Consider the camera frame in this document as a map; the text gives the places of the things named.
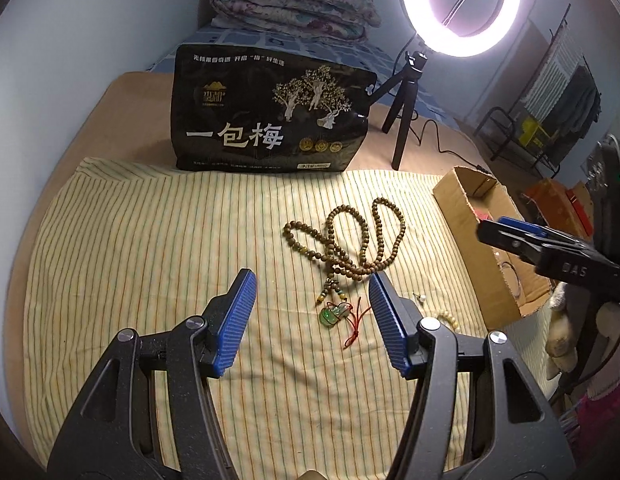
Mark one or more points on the ring light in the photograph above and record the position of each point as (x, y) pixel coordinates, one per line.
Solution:
(437, 35)

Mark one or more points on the blue checkered bedsheet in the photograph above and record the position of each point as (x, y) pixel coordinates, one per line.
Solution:
(361, 54)

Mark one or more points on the orange covered box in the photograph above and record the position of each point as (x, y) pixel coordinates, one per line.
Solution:
(568, 210)

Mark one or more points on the cardboard box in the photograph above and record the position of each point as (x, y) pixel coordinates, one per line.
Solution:
(507, 288)

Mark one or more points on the folded floral quilt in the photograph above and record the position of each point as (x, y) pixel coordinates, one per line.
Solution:
(331, 20)

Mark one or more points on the striped hanging towel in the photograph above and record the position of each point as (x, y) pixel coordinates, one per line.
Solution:
(555, 71)

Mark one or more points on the yellow box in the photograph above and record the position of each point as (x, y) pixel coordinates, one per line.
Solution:
(533, 135)

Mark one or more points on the striped yellow cloth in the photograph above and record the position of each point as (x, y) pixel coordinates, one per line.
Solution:
(312, 387)

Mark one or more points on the black snack bag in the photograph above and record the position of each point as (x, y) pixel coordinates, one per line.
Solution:
(247, 109)

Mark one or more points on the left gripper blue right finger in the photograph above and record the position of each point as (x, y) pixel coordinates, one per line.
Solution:
(511, 432)

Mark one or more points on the pearl earring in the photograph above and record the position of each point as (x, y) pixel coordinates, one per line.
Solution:
(420, 298)

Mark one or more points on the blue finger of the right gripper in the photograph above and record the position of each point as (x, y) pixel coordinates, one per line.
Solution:
(524, 245)
(524, 226)

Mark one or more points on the brown bed mat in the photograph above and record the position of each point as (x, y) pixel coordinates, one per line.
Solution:
(131, 123)

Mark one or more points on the black clothes rack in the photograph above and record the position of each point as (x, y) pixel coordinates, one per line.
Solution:
(553, 110)

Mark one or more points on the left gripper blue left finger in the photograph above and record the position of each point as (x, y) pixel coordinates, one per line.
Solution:
(111, 430)

